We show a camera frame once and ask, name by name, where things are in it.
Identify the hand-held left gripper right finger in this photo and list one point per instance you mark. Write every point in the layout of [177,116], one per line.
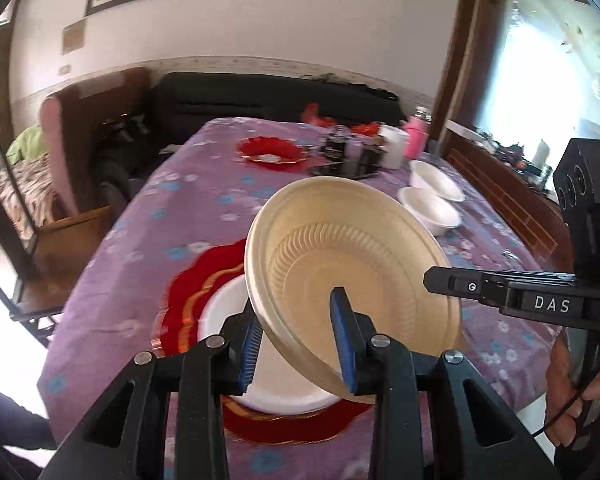
[344,345]

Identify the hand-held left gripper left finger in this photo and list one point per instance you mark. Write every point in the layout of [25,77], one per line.
[247,355]

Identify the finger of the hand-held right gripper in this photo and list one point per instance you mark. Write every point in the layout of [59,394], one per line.
[460,285]

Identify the white foam bowl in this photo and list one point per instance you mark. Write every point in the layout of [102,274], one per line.
[432,175]
[275,385]
[430,210]

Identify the large red gold-rimmed plate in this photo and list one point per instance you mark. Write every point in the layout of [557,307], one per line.
[280,427]

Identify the cream ribbed disposable plate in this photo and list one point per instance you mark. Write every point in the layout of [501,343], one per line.
[360,240]

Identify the person's right hand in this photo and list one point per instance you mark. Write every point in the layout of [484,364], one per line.
[557,385]

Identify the wooden sideboard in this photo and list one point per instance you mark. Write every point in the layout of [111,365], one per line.
[510,195]

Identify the white bottle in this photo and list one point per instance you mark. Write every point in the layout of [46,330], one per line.
[541,154]

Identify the white cup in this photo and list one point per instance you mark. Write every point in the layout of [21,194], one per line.
[394,147]

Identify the purple floral tablecloth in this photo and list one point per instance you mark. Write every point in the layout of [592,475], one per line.
[145,240]

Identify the pink insulated bottle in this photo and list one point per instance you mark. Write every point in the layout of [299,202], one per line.
[416,135]

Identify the black smartphone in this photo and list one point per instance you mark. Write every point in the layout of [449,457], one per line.
[347,169]

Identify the window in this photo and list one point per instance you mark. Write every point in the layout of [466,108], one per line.
[545,70]

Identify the small red glass plate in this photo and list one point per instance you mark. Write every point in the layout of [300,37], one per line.
[270,151]

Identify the red plastic bag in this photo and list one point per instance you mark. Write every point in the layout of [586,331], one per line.
[320,116]

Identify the black equipment pile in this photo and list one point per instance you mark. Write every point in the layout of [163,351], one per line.
[122,155]

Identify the black sofa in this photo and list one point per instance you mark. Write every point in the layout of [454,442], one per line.
[230,105]

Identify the pink brown armchair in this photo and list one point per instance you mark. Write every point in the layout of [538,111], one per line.
[80,160]

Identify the patterned brown blanket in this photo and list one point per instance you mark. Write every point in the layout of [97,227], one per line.
[22,195]

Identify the green cloth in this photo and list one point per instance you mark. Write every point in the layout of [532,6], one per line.
[25,145]

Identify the wall switch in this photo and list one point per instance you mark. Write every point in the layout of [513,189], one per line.
[64,69]

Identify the small brown wall plaque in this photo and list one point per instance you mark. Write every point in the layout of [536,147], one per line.
[73,36]

